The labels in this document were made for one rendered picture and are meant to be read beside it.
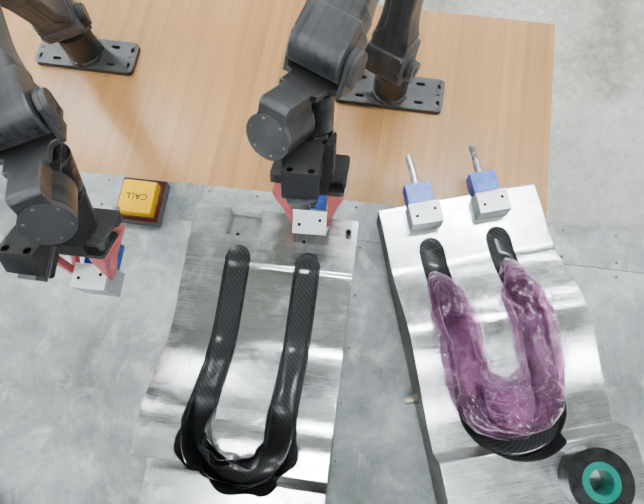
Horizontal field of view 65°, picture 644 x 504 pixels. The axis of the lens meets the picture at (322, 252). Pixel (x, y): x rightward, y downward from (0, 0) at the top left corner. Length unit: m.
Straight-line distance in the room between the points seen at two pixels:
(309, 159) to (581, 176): 1.48
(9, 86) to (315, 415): 0.52
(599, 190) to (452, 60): 1.05
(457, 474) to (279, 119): 0.50
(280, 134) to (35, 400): 0.62
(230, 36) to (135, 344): 0.62
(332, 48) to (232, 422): 0.48
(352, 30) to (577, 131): 1.55
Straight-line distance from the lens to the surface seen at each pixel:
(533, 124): 1.02
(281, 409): 0.71
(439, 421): 0.77
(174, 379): 0.75
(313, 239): 0.80
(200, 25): 1.13
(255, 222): 0.82
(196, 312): 0.78
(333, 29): 0.59
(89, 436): 0.92
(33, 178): 0.58
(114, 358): 0.91
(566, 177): 1.96
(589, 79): 2.19
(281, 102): 0.55
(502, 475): 0.75
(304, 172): 0.57
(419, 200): 0.83
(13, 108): 0.61
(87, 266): 0.78
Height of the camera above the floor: 1.63
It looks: 73 degrees down
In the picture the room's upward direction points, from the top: 7 degrees counter-clockwise
